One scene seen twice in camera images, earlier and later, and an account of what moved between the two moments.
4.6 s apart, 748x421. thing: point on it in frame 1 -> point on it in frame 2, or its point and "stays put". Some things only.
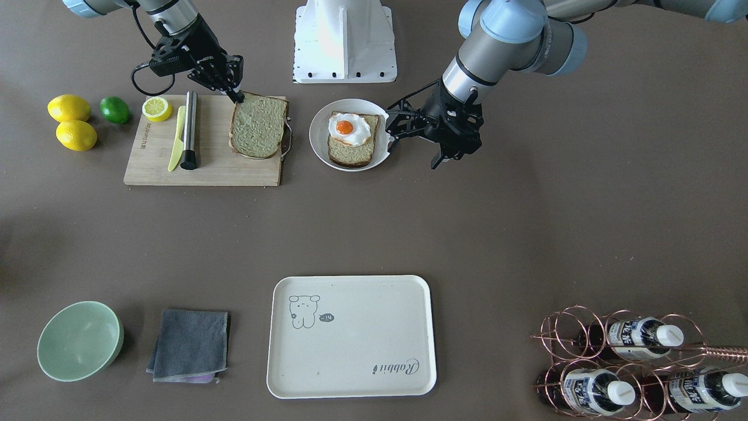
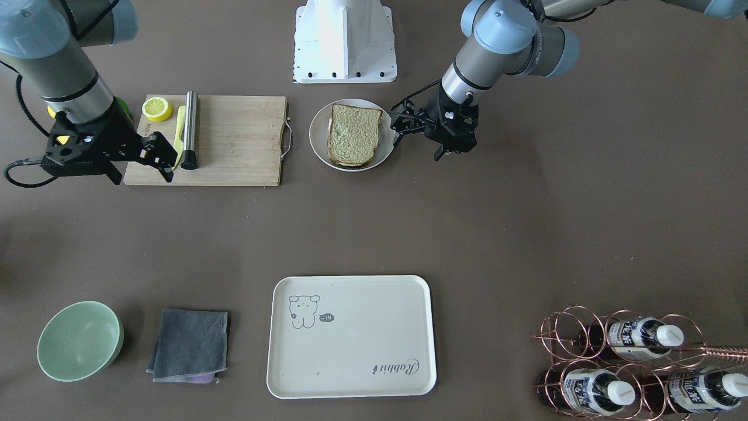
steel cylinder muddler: (189, 161) stays put
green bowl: (79, 340) stays put
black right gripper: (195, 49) -> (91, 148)
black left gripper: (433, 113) stays put
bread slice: (258, 125) -> (353, 133)
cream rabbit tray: (345, 337) stays put
